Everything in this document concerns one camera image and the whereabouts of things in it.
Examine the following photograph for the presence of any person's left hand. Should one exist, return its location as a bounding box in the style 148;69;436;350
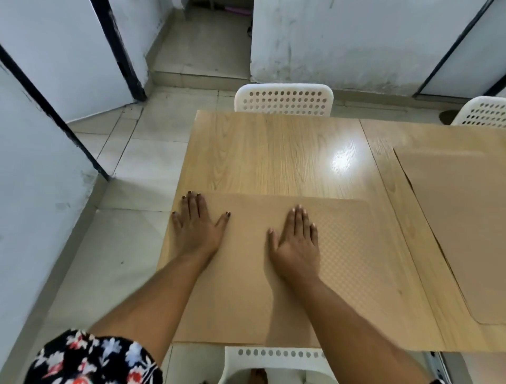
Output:
171;191;231;260

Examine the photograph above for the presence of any person's right hand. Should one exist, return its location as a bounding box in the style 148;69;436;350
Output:
268;205;321;284

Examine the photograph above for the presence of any beige textured placemat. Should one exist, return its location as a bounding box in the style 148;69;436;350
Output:
157;191;447;353
394;147;506;326

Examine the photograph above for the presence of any person's left forearm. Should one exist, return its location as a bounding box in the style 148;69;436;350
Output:
89;251;222;367

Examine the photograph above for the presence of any person's right forearm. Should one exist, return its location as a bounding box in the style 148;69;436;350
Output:
283;273;432;384

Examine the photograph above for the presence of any wooden table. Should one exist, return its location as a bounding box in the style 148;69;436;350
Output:
157;110;506;353

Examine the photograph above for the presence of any white perforated plastic chair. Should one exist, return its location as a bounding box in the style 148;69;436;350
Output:
218;346;339;384
450;95;506;130
234;83;335;118

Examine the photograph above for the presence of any black floral garment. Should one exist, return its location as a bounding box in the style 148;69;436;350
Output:
23;329;163;384

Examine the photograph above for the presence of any white door with metal latch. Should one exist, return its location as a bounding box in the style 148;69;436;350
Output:
413;0;506;100

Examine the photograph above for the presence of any white door black frame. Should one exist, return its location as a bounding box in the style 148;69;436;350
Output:
0;0;148;182

